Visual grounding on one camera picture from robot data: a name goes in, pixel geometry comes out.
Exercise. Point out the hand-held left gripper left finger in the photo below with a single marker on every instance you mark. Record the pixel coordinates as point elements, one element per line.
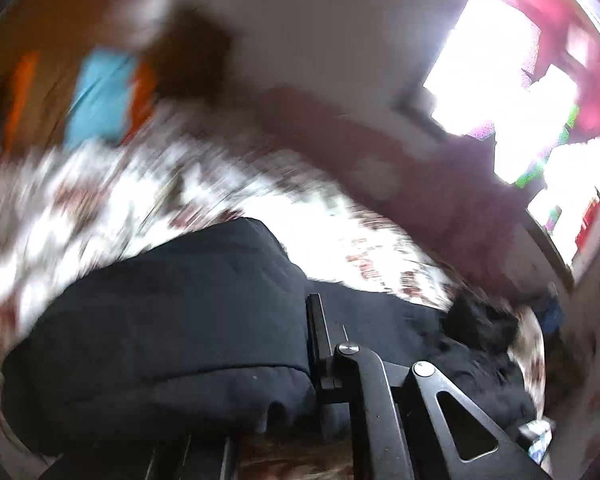
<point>228,460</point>

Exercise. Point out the orange cloth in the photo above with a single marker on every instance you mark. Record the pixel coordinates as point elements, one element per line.
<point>142,102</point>

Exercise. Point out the dark brown blurred object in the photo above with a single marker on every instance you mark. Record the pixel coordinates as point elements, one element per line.
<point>192,55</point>

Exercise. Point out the brown wooden door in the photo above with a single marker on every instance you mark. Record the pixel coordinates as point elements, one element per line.
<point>55,25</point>

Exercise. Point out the small white blue object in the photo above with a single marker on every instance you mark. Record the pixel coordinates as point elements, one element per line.
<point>537,442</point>

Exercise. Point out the dark navy puffer jacket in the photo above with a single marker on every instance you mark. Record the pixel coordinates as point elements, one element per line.
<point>180,335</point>

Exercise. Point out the bright window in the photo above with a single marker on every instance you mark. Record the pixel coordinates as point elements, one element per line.
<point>480,85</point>

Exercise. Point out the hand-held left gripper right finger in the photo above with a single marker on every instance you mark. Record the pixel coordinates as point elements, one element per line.
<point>322,350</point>

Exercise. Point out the light blue cloth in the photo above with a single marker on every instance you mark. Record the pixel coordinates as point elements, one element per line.
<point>100,100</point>

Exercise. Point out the pink cloth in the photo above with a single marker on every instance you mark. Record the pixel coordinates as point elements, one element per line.
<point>595,85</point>

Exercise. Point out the white red floral bedspread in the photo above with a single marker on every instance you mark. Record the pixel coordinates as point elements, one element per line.
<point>105,210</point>

